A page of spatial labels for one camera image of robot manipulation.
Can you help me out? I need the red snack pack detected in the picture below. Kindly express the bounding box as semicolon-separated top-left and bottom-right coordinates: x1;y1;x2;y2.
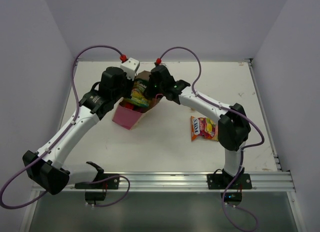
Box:
124;103;143;113

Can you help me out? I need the green Fox's candy bag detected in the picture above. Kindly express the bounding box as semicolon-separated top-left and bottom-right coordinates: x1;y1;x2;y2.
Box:
125;79;149;108

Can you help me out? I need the pink paper bag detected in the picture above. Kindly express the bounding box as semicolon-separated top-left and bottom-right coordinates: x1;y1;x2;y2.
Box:
112;71;162;130

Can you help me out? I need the orange Fox's candy bag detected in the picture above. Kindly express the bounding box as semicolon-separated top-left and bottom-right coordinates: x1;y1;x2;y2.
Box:
190;116;219;141

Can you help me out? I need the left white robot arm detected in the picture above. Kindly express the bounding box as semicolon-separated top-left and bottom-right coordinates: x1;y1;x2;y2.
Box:
22;63;139;195

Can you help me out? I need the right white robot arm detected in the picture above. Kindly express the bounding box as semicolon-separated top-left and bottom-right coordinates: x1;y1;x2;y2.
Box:
144;65;251;188

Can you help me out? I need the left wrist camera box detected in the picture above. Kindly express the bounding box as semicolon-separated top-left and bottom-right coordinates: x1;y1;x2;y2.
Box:
120;58;140;81

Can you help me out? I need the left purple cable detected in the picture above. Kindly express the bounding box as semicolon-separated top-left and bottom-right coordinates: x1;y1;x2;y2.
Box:
0;45;131;208

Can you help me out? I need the purple cable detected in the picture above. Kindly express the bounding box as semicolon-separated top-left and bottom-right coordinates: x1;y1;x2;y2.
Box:
155;47;265;232
0;45;131;208

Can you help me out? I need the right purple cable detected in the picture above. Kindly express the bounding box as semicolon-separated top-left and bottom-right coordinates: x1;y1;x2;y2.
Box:
155;47;265;232

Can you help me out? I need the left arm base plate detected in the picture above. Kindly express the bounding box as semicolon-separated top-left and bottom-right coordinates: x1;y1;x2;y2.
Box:
74;173;120;190

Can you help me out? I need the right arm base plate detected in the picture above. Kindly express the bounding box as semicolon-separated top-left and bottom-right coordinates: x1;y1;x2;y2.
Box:
206;169;253;190

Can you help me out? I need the aluminium mounting rail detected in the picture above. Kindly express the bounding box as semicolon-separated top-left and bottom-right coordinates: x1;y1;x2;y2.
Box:
60;171;295;192

